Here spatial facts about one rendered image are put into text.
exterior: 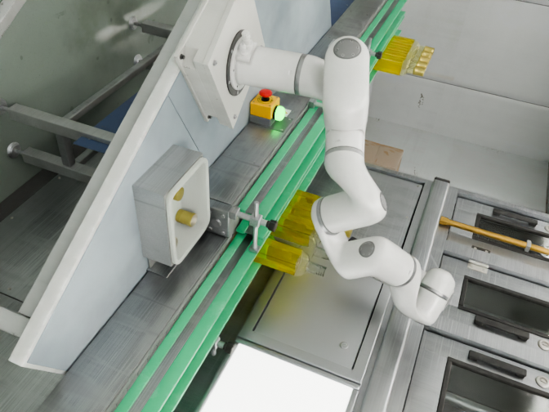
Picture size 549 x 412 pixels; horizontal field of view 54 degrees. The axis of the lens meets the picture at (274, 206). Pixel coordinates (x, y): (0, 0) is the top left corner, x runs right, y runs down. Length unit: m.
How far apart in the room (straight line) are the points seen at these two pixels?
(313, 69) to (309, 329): 0.68
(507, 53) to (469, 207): 5.51
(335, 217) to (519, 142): 6.95
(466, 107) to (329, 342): 6.54
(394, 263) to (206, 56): 0.59
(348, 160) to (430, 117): 6.85
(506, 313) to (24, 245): 1.46
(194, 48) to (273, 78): 0.19
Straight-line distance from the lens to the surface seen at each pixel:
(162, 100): 1.22
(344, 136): 1.15
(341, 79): 1.14
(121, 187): 1.16
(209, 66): 1.19
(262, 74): 1.28
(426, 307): 1.37
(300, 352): 1.44
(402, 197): 2.00
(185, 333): 1.28
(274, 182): 1.50
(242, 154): 1.57
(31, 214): 1.93
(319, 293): 1.58
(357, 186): 1.10
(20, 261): 1.79
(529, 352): 1.67
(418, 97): 7.85
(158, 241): 1.27
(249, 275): 1.48
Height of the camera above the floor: 1.34
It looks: 15 degrees down
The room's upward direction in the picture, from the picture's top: 108 degrees clockwise
